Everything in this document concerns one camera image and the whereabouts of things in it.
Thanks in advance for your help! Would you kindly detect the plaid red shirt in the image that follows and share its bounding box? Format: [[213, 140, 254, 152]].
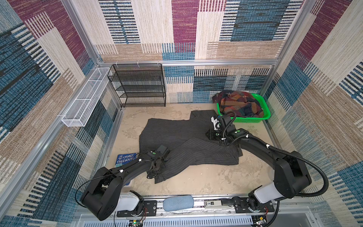
[[212, 90, 265, 118]]

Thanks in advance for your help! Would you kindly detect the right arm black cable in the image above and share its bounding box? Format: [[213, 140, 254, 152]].
[[221, 111, 330, 227]]

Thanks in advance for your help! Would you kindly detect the grey pinstriped long sleeve shirt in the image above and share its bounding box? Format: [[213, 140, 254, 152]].
[[139, 110, 243, 183]]

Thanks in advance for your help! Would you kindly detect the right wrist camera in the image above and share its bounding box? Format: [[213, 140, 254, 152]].
[[211, 116, 220, 131]]

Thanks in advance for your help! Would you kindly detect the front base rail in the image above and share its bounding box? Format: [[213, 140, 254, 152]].
[[71, 194, 323, 227]]

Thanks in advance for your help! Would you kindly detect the blue grey cloth pad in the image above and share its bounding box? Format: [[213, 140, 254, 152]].
[[163, 195, 194, 212]]

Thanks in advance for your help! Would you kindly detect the black wire mesh shelf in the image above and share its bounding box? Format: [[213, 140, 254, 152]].
[[108, 63, 166, 107]]

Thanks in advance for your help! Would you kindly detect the white wire mesh tray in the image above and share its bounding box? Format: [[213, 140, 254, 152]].
[[61, 68, 110, 127]]

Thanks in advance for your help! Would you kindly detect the green plastic basket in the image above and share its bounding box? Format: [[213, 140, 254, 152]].
[[216, 93, 271, 123]]

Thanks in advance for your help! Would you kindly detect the blue treehouse book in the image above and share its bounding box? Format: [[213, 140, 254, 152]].
[[115, 153, 138, 167]]

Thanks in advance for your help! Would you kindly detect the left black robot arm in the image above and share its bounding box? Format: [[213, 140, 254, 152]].
[[80, 145, 170, 221]]

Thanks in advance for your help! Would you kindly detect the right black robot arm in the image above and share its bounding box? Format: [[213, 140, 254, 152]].
[[206, 115, 312, 207]]

